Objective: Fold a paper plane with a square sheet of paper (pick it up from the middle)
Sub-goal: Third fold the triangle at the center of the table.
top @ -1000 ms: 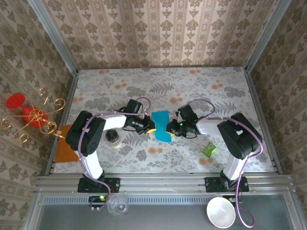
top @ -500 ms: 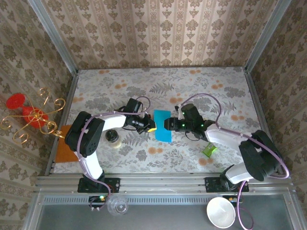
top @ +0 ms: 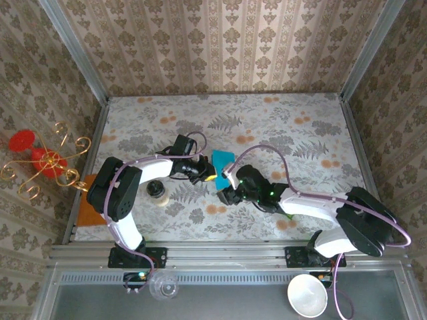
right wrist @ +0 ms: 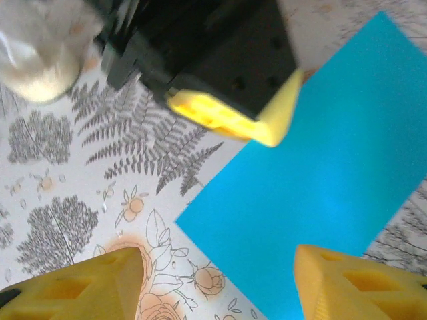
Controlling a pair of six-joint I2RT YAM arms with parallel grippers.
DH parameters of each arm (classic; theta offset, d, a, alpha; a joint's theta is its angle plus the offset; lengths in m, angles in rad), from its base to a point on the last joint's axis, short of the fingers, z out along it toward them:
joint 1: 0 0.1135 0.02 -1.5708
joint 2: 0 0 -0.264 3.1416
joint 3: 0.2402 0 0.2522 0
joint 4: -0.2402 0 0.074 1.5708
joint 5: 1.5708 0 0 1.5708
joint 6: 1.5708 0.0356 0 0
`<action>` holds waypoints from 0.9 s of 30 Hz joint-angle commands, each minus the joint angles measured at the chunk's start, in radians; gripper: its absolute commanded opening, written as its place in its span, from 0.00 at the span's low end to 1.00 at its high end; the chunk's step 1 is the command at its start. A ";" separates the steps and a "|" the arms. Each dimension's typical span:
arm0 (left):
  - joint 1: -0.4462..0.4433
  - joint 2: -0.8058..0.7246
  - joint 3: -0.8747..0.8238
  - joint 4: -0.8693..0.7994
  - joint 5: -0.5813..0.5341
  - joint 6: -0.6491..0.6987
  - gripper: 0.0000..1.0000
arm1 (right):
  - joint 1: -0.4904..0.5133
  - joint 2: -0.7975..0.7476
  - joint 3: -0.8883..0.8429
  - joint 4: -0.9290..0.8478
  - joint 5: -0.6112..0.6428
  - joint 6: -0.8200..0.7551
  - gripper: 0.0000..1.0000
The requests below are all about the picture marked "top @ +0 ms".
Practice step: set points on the aluminium table side rail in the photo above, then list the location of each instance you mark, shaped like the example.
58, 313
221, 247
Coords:
359, 150
95, 140

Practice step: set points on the white bowl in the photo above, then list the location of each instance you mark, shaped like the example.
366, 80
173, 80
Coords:
307, 295

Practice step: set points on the small circuit board orange part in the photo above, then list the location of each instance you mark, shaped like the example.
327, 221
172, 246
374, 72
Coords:
322, 277

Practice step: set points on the small circuit board green light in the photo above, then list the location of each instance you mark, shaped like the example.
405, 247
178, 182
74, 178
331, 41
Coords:
135, 276

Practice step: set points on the orange cloth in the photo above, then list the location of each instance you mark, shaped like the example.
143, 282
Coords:
88, 216

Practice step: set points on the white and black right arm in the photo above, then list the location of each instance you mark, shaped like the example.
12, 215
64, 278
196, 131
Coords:
307, 203

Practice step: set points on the red plastic goblet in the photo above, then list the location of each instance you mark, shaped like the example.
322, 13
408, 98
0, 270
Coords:
21, 141

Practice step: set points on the grey metal tray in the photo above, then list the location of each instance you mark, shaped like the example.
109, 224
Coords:
233, 300

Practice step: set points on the green snack packet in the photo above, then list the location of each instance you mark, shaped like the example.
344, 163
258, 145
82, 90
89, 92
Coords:
289, 216

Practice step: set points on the clear plastic cup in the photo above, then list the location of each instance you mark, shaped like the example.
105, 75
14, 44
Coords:
163, 288

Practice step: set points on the cream jar with black cap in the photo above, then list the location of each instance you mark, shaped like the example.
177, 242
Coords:
156, 188

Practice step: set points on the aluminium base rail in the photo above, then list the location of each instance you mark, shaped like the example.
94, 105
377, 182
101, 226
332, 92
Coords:
227, 255

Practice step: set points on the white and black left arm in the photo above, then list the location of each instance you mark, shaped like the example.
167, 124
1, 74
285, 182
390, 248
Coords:
153, 171

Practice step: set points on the aluminium frame post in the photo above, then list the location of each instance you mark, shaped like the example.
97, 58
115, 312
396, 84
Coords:
368, 50
80, 56

